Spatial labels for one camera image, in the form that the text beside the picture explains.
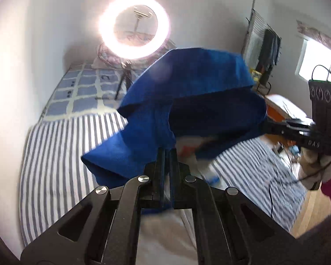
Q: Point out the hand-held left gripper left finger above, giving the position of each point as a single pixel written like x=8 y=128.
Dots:
x=160 y=176

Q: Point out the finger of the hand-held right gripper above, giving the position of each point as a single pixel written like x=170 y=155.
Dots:
x=275 y=127

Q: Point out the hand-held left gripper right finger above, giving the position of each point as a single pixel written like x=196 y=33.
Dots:
x=174 y=176

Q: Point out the cream garment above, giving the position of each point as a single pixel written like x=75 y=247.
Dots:
x=165 y=234

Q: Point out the blue garment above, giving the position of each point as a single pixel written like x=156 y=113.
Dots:
x=204 y=88

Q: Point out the dark hanging clothes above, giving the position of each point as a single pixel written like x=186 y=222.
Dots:
x=269 y=49

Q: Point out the clothes drying rack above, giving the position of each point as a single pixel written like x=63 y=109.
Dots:
x=255 y=33

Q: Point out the person's right hand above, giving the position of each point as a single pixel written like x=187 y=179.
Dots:
x=311 y=165

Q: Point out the orange white storage box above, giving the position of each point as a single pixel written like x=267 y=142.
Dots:
x=275 y=110

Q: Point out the window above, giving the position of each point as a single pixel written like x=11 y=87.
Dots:
x=320 y=60

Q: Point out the yellow packet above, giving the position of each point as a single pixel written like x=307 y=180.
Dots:
x=256 y=76

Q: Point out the patterned curtain valance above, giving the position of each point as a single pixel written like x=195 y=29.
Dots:
x=320 y=36

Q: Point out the blue white striped quilt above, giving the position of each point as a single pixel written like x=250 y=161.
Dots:
x=58 y=157

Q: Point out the black tripod stand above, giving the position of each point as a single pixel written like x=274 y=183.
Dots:
x=124 y=77

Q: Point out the blue white checked blanket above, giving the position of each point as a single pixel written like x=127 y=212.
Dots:
x=82 y=88

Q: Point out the patterned pillow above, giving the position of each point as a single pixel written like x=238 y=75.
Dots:
x=102 y=53

